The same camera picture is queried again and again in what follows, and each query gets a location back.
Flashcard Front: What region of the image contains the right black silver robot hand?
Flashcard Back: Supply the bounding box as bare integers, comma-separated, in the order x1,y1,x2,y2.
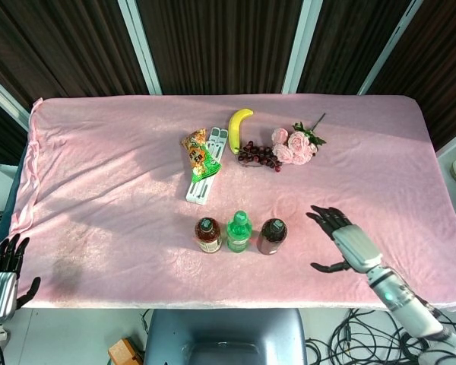
306,205,383,275

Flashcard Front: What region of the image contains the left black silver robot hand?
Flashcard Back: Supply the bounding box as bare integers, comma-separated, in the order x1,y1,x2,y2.
0,233,42,325

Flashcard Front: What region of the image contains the dark red drink bottle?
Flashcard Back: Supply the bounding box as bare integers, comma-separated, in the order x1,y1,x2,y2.
257,217,289,256

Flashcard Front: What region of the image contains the amber tea bottle black cap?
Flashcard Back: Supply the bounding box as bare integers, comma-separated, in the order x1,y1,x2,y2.
194,216,222,255

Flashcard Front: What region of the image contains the pink rose bouquet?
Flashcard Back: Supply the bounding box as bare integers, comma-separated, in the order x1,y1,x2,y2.
271,113,327,167

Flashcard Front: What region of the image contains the green soda bottle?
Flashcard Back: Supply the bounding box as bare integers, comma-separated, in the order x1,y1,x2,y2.
226,211,254,254

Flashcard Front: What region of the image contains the purple grape bunch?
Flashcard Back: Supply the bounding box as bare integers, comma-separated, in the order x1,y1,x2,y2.
237,140,284,173

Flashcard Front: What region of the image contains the orange box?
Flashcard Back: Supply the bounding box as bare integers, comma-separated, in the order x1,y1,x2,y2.
108,337,145,365

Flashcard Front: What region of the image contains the pink plush tablecloth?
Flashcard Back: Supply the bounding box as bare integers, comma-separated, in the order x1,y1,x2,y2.
0,94,456,312

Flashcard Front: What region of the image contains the white folding stand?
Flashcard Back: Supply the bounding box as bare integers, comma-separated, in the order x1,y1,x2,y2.
185,127,229,205

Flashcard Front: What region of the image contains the yellow banana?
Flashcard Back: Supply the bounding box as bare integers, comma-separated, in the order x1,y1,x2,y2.
228,108,255,155

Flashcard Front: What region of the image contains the green orange snack bag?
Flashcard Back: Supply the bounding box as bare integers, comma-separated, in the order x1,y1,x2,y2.
180,129,223,182

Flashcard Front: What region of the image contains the dark brown curtain panel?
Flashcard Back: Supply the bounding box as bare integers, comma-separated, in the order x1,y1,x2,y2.
368,0,456,150
136,0,304,96
0,0,150,100
299,0,412,95

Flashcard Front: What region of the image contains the black floor cable tangle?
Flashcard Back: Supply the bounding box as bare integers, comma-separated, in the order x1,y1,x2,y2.
306,307,442,365

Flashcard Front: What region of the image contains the white frame post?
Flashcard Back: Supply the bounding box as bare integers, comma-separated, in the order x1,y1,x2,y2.
357,0,426,97
117,0,163,96
281,0,324,95

